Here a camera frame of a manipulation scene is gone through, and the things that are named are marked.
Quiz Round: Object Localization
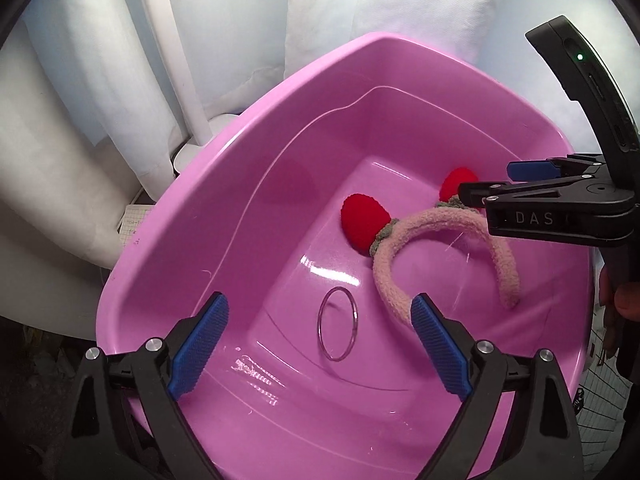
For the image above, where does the person's right hand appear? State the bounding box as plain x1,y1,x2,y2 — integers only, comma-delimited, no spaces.
599,266,640,364

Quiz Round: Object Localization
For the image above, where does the silver bangle ring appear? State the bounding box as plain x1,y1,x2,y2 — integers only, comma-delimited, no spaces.
316,285,359,362

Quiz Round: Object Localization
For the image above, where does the white curtain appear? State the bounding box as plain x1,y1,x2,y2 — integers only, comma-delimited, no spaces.
1,0,639,339

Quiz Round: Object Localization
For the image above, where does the paper tag on table edge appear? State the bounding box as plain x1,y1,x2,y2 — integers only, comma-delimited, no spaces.
118,204,153,246

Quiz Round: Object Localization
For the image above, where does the pink plastic bin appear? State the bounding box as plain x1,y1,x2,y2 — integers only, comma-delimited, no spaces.
96,34,570,479

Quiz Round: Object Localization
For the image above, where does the pink strawberry fuzzy headband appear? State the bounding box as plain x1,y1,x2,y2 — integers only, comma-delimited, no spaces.
340,167,521,325

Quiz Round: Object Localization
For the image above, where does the black grid white tablecloth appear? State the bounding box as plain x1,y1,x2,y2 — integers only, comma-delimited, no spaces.
574,312,631,479

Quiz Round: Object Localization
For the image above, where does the white floor lamp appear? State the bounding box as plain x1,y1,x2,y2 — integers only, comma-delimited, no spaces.
142,0,236,174

